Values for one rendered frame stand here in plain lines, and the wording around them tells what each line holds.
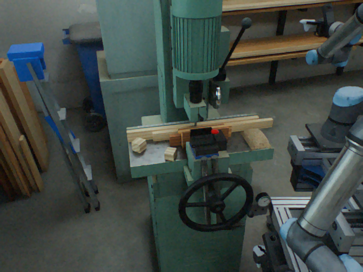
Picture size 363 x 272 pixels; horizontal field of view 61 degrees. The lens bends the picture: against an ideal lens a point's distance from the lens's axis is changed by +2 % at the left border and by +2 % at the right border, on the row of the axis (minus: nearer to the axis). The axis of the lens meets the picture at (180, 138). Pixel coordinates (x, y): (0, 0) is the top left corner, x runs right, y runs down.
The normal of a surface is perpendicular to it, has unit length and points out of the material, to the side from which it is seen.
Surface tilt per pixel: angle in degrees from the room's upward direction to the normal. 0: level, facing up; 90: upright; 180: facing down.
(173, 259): 90
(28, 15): 90
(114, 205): 0
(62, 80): 90
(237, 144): 0
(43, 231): 0
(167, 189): 90
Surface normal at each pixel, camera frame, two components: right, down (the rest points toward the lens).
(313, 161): 0.00, 0.55
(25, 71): 0.29, 0.52
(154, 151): -0.02, -0.83
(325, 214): -0.29, 0.28
